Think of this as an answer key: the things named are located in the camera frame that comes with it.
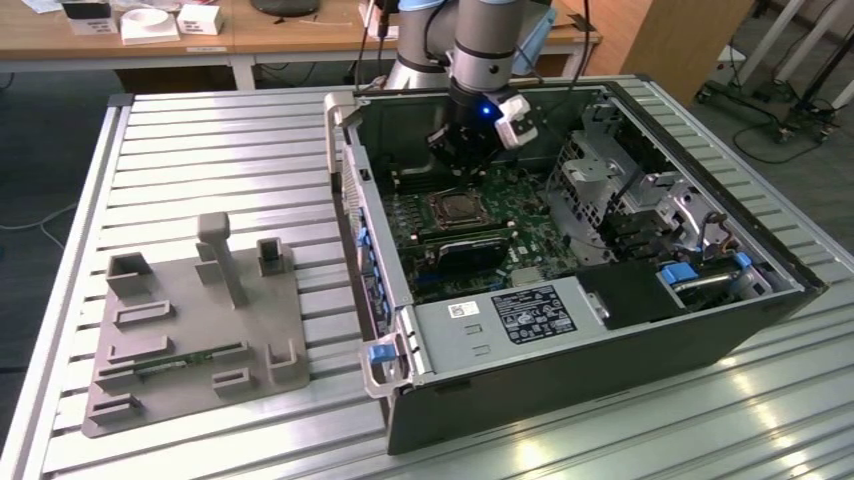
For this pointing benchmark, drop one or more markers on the thin metal locking lever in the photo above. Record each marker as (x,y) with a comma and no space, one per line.
(449,190)

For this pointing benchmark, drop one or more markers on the silver CPU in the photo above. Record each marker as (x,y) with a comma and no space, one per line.
(461,210)

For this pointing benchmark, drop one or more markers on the small blue clip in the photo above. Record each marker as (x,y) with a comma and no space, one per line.
(741,262)

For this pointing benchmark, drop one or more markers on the white box black top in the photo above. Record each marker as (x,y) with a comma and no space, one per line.
(89,25)

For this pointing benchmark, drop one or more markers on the blue case release latch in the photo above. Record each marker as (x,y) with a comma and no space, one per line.
(380,356)

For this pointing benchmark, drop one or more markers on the dark round object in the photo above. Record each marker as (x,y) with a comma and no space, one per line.
(282,6)

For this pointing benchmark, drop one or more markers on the black graphics card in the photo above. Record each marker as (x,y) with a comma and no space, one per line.
(469,256)

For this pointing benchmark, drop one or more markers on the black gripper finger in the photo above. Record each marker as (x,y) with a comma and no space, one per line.
(440,141)
(487,159)

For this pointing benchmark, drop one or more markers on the green RAM stick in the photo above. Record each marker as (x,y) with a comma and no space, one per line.
(193,358)

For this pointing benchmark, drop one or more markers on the grey parts rack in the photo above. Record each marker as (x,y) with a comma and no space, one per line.
(200,325)

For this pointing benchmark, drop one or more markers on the blue card retention clip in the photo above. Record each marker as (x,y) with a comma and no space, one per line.
(363,236)

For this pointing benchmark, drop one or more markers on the blue plastic drive latch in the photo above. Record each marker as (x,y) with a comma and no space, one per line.
(676,276)

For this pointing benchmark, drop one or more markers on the black plastic shroud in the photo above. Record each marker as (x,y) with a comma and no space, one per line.
(627,295)

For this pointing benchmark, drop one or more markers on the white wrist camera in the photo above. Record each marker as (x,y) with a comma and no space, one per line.
(515,122)

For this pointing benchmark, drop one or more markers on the silver drive bracket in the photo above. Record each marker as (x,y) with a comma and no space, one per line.
(587,172)

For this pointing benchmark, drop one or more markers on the silver power supply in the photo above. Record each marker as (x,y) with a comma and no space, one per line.
(453,345)

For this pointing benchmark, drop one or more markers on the wooden desk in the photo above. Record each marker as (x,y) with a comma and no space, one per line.
(300,37)
(40,40)

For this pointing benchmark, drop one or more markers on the white block round hollow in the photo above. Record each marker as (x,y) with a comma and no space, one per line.
(149,35)

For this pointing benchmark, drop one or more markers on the CPU socket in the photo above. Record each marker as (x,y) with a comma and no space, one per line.
(492,224)

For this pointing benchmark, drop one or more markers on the black PC case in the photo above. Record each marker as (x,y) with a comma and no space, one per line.
(567,395)

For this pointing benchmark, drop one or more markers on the silver metal tube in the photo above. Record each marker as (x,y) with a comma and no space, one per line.
(707,283)

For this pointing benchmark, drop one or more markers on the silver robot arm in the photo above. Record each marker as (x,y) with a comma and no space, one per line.
(483,55)

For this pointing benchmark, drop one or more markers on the wheeled equipment stand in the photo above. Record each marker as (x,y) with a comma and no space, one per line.
(729,62)

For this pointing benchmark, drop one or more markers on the metal drive cage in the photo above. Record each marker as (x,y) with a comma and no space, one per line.
(576,220)

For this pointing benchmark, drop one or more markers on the silver heatsink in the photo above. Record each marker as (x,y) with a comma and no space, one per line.
(527,274)

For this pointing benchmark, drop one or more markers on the green motherboard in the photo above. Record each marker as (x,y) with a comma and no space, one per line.
(533,235)

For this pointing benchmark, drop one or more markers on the black plastic drive bay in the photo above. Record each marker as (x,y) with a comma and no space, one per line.
(633,242)

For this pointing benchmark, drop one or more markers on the wooden cabinet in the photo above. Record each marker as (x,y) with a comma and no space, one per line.
(687,45)

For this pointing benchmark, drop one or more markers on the white printed box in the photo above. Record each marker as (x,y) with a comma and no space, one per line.
(200,22)

